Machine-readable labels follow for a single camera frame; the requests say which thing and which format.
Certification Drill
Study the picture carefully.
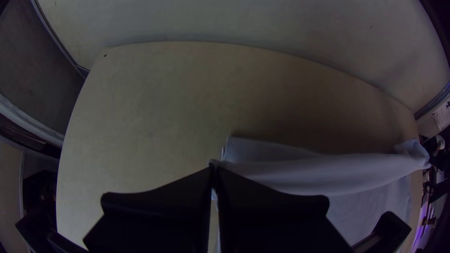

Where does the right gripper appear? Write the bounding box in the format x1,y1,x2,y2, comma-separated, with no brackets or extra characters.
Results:
421,135,450,173

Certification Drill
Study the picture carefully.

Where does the white printed poster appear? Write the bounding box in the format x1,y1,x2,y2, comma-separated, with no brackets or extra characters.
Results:
431,100,450,131

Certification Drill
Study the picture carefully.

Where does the grey partition frame strip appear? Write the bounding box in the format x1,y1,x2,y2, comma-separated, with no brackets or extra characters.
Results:
30,0,90,79

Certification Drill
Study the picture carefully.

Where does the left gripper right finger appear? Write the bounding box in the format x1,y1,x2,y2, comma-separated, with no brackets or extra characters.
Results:
214,167,352,253

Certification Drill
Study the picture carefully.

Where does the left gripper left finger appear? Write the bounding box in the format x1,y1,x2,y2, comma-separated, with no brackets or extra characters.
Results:
82,167,214,253

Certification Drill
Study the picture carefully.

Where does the dark partition frame post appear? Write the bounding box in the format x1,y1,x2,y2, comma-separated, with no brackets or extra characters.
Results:
414,82,450,120

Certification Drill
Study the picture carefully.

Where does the light grey t-shirt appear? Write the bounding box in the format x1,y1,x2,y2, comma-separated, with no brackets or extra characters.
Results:
209,136,431,253

